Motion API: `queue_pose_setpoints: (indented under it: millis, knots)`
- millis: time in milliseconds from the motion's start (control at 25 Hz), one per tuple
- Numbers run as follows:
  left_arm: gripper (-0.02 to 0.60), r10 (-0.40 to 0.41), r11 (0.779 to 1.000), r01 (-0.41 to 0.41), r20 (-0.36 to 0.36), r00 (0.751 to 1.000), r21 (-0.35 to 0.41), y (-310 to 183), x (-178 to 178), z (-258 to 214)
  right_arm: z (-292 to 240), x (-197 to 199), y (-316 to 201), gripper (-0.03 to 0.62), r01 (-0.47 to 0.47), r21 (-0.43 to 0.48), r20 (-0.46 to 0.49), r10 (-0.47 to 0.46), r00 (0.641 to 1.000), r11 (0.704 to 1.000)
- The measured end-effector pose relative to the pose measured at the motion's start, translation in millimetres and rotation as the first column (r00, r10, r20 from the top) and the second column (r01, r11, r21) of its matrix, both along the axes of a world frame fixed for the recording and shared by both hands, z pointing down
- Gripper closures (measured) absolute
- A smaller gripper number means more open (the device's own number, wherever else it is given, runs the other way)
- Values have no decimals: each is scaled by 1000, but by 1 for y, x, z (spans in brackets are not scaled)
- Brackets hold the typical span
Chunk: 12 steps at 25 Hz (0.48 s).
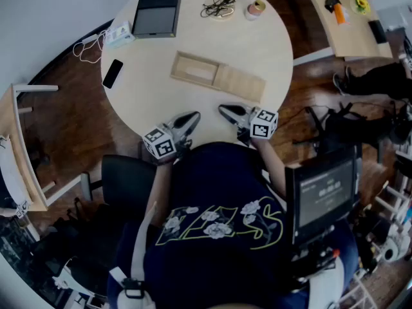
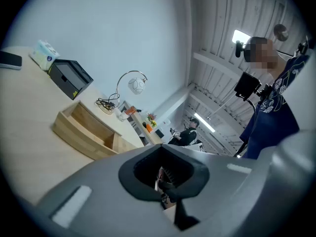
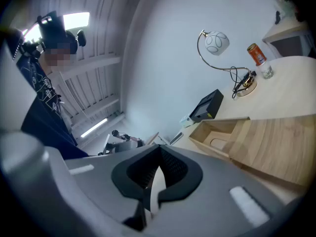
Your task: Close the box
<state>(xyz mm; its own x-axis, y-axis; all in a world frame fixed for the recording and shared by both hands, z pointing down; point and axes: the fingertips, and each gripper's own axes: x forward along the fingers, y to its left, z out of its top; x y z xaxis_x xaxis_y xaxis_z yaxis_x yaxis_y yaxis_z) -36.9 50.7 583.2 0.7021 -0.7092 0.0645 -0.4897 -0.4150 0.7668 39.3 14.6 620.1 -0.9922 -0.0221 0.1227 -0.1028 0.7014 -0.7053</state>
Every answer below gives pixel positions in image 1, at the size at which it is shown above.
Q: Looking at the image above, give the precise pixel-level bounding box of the black smartphone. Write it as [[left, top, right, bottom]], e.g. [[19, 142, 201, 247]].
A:
[[102, 59, 124, 90]]

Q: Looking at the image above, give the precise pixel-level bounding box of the person's left forearm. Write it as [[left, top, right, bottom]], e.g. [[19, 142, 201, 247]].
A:
[[146, 162, 174, 230]]

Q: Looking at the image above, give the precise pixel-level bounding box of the white wire rack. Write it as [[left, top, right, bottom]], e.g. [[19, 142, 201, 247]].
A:
[[352, 172, 412, 309]]

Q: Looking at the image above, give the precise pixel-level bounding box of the white cable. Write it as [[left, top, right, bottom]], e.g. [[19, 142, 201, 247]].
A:
[[72, 30, 109, 65]]

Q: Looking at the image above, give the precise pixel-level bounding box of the person's right forearm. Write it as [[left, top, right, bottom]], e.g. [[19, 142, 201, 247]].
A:
[[253, 138, 288, 200]]

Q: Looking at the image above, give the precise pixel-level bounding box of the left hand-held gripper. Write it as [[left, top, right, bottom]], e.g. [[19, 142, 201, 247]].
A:
[[142, 110, 202, 161]]

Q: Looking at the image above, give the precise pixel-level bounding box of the yellow flower on plate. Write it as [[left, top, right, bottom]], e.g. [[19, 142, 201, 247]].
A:
[[348, 0, 371, 15]]

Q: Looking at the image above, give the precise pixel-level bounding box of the light wooden block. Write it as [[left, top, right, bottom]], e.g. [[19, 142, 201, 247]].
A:
[[212, 63, 268, 104]]

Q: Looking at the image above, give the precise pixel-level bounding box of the small white carton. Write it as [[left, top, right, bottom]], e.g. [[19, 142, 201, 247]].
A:
[[104, 20, 136, 50]]

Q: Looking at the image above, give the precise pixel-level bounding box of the black monitor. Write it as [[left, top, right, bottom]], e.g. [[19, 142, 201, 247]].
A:
[[284, 144, 364, 247]]

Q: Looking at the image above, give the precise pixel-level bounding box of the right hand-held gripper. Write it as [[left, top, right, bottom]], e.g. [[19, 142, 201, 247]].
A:
[[218, 103, 279, 141]]

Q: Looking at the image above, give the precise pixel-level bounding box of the black office chair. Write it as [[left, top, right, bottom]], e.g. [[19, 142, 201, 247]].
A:
[[79, 154, 158, 220]]

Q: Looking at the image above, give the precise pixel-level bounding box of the black flat box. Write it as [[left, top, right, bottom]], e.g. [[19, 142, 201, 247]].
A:
[[131, 0, 182, 40]]

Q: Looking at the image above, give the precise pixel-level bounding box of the tangled black cable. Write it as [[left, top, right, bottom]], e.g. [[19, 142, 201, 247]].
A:
[[200, 0, 240, 19]]

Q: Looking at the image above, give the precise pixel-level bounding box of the orange packet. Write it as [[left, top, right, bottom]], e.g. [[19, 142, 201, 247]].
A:
[[333, 3, 352, 26]]

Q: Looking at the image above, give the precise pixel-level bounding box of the curved wooden side desk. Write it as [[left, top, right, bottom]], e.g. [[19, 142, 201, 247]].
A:
[[301, 0, 395, 61]]

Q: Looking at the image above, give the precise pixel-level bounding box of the white strap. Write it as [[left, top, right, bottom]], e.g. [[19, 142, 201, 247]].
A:
[[129, 200, 158, 283]]

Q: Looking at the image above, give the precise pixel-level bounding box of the person's dark floral t-shirt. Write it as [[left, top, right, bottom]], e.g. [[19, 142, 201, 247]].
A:
[[106, 142, 361, 309]]

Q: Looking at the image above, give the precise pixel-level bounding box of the black tripod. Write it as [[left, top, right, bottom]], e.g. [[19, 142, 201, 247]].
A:
[[292, 100, 412, 160]]

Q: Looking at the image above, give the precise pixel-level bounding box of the wooden tray box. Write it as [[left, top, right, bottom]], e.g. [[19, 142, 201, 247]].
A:
[[169, 50, 230, 89]]

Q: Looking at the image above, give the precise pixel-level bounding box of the black rectangular device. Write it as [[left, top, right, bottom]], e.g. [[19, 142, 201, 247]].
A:
[[368, 19, 389, 45]]

